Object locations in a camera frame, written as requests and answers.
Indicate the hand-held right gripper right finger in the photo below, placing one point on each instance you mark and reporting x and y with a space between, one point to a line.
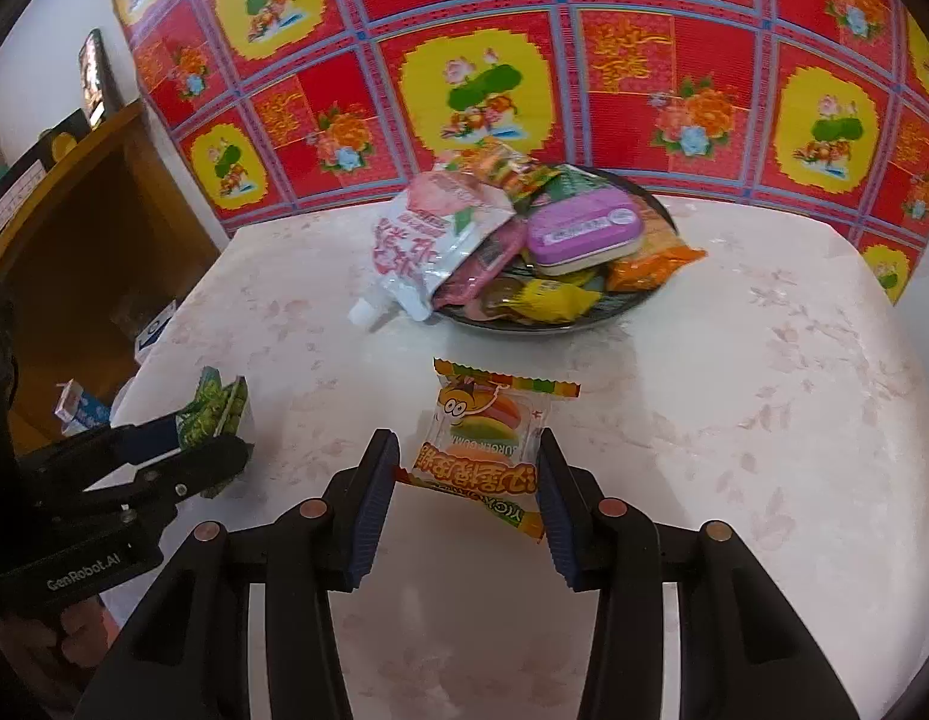
558 517

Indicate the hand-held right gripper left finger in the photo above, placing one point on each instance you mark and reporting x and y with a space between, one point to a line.
371 510

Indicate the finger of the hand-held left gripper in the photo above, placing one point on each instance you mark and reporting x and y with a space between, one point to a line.
149 435
202 469

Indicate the green yellow candy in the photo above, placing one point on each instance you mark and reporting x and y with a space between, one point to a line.
213 405

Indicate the clear burger gummy packet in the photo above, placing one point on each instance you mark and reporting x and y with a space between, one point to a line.
487 427

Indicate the brown ball jelly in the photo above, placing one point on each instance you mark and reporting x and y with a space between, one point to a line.
502 296

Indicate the pink snack packet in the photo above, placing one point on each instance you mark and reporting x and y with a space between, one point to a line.
487 259

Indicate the white pink drink pouch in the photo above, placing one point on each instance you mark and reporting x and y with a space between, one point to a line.
427 247

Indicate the orange cracker packet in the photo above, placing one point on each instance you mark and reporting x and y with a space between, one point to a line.
644 262

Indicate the purple candy tin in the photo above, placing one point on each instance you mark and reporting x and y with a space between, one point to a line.
581 225

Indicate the blue patterned ceramic plate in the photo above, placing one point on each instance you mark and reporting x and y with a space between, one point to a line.
656 214

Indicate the green snack packet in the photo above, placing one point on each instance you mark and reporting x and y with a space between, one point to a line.
577 180

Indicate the small orange gummy packet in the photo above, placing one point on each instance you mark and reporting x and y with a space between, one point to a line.
509 169

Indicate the person's left hand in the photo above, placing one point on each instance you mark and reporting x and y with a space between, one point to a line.
74 626

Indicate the small white blue carton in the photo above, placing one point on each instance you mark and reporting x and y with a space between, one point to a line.
78 405

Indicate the blue white box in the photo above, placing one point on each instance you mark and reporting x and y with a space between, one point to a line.
155 330

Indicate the wooden cabinet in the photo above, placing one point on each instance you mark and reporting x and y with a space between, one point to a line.
134 240

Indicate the white floral tablecloth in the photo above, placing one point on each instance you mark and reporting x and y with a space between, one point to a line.
734 427

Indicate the black box with yellow circle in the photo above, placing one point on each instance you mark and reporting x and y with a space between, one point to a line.
59 127

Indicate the red floral printed cloth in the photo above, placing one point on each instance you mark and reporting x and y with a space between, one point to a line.
659 90

